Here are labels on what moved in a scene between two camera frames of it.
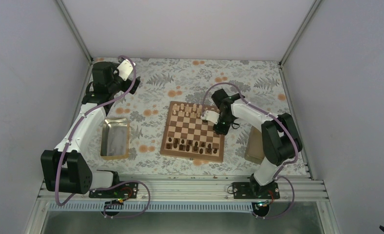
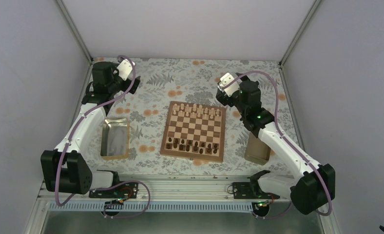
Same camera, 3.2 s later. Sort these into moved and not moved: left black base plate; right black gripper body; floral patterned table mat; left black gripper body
Moved: right black gripper body
Not moved: left black gripper body; floral patterned table mat; left black base plate
